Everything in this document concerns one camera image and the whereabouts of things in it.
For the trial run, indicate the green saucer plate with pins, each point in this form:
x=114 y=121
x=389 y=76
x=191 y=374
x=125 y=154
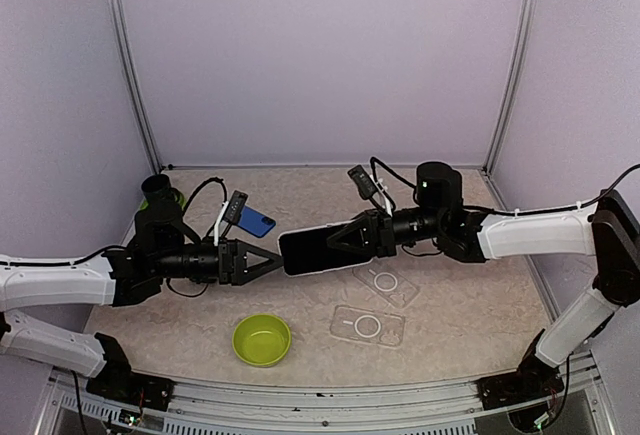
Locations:
x=178 y=195

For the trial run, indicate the right aluminium frame post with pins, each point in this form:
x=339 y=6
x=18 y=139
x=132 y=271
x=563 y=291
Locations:
x=516 y=66

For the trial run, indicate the green bowl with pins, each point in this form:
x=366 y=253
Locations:
x=261 y=340

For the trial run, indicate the blue smartphone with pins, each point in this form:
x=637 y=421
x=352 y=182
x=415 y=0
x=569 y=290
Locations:
x=255 y=223

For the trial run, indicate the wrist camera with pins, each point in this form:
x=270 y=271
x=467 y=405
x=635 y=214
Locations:
x=229 y=215
x=370 y=190

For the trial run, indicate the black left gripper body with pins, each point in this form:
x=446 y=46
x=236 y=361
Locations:
x=225 y=273

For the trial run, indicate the aluminium frame post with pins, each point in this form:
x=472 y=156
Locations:
x=142 y=121
x=516 y=66

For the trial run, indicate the black smartphone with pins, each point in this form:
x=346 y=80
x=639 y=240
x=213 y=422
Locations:
x=306 y=252

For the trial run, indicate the clear phone case upper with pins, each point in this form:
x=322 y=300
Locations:
x=394 y=288

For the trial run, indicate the left aluminium frame post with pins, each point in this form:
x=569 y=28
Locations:
x=142 y=121

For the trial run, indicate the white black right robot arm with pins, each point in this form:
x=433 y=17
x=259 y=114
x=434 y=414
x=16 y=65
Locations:
x=603 y=227

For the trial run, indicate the front aluminium rail base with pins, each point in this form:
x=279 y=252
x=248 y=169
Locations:
x=455 y=406

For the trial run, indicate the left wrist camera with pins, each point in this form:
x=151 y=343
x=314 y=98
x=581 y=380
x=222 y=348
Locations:
x=229 y=215

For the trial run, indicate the clear phone case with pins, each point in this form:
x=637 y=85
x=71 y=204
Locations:
x=367 y=326
x=394 y=288

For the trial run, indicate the dark green mug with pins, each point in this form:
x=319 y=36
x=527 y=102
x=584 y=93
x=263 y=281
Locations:
x=157 y=187

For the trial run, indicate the clear phone case lower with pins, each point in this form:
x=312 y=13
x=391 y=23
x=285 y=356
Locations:
x=367 y=326

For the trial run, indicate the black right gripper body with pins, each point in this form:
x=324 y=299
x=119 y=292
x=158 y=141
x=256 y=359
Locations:
x=386 y=234

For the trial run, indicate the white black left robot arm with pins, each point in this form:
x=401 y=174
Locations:
x=164 y=247

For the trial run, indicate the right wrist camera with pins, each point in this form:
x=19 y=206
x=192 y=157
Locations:
x=370 y=190

